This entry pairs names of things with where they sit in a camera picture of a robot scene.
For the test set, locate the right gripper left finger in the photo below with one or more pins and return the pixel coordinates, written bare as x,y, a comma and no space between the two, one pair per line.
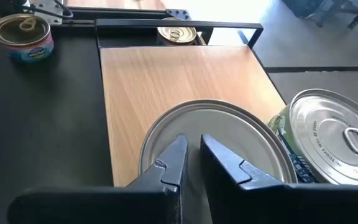
172,174

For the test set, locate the white green tuna can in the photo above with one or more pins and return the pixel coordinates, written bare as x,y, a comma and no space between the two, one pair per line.
322,130
222,124

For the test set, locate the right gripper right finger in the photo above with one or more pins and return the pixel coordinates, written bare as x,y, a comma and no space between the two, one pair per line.
225,174

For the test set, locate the black aluminium table frame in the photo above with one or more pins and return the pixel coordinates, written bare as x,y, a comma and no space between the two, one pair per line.
104,13

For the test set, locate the wooden shelf with black frame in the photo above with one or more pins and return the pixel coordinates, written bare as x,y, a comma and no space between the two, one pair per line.
166,93

